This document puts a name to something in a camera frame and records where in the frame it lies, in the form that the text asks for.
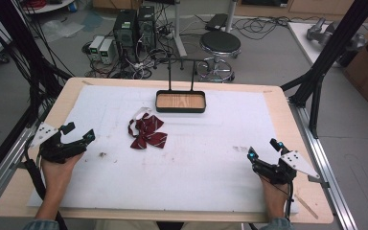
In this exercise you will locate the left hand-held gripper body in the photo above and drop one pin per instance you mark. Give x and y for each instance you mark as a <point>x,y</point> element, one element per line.
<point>56,150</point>

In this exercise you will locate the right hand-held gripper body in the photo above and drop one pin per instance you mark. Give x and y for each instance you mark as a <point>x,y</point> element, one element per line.
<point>284,169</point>

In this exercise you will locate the red striped bow tie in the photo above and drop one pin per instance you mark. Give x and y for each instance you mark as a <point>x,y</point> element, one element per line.
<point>148,132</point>

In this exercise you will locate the black hanger stand with tray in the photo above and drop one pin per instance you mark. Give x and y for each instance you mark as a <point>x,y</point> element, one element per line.
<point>180,101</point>

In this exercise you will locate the person's left hand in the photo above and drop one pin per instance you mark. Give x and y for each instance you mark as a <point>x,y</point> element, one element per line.
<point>57,174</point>

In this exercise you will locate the person's right hand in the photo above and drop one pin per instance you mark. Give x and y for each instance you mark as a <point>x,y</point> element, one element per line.
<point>274,193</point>

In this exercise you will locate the beige tape strip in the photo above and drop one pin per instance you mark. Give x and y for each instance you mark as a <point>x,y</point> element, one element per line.
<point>306,207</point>

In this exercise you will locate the blue denim sleeve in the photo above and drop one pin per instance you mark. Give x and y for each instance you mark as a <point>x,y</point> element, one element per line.
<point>278,225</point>
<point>41,225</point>

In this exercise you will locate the white foam mat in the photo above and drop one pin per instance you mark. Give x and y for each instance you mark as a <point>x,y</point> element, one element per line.
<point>188,172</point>

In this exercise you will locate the white power supply unit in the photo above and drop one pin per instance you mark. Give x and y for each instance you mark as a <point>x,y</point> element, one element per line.
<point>96,47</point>
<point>106,51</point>

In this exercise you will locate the white floor board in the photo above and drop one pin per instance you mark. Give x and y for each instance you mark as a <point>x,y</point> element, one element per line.
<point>303,41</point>

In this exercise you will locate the large black computer tower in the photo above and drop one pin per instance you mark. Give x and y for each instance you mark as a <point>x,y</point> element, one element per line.
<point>125,33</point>

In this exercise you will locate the black round stool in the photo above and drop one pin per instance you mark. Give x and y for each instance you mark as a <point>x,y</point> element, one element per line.
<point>220,43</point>

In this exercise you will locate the round white table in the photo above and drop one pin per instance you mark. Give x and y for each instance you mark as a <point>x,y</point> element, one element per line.
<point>49,5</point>

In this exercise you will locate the small black computer tower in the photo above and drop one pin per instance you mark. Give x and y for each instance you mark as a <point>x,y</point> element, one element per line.
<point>147,27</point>

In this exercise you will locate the grey metal desk leg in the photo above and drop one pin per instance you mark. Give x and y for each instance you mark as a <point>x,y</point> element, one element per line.
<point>179,35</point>

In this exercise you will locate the flat black box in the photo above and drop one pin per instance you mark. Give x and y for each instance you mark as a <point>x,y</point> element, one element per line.
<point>216,21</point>

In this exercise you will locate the aluminium rail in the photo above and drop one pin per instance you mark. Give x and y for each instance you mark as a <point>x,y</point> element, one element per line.
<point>3,172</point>
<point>326,166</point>

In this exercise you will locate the black frame post with braces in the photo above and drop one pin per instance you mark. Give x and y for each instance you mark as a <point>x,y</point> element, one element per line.
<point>332,48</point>

